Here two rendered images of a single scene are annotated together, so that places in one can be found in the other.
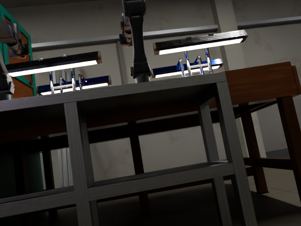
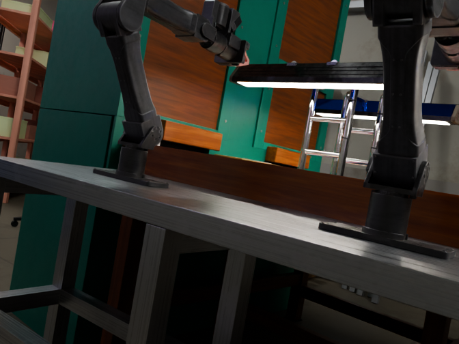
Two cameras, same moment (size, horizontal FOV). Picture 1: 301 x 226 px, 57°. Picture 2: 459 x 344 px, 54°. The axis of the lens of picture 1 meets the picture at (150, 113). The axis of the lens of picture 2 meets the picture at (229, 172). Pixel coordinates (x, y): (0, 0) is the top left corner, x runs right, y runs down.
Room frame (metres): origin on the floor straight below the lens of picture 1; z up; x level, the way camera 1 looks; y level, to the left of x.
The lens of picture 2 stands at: (0.52, -0.30, 0.75)
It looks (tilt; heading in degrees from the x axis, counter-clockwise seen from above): 1 degrees down; 44
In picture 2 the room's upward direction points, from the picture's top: 10 degrees clockwise
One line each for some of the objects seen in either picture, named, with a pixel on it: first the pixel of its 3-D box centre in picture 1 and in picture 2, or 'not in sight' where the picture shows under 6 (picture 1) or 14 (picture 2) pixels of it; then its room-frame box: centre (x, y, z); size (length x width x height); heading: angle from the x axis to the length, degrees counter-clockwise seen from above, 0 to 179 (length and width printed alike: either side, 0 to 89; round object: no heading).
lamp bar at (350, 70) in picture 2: (53, 63); (309, 74); (1.70, 0.57, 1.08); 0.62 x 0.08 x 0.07; 93
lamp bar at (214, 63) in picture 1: (186, 67); not in sight; (2.31, -0.37, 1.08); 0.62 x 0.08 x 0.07; 93
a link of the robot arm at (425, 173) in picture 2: (140, 71); (394, 176); (1.22, 0.01, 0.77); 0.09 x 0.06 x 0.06; 98
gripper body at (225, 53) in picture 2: (17, 48); (225, 49); (1.39, 0.64, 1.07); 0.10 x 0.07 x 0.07; 98
